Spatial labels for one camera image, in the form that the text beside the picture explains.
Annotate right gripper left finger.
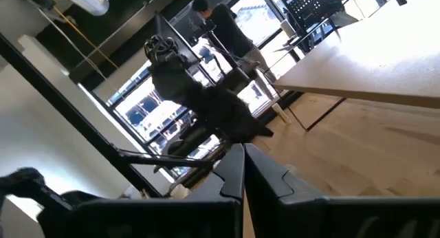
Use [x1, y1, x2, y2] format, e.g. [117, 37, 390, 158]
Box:
[180, 143, 245, 238]

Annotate silver ventilation duct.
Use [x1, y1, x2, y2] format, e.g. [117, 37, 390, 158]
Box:
[54, 0, 120, 17]

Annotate yellow hanging cable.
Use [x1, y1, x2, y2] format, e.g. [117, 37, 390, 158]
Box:
[51, 6, 120, 70]

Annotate person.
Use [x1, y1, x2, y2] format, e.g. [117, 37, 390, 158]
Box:
[190, 0, 278, 84]

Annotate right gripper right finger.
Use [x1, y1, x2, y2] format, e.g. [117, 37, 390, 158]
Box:
[244, 143, 327, 238]

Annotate black perforated chair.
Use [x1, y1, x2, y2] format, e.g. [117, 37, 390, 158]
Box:
[281, 0, 344, 43]

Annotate wooden shelf black legs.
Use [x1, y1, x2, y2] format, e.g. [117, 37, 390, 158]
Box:
[273, 0, 440, 132]

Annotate dark grey desk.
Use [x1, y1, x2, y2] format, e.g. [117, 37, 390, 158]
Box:
[154, 11, 204, 65]

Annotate black aluminium rig frame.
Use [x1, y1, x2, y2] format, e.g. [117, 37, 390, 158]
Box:
[0, 33, 216, 199]

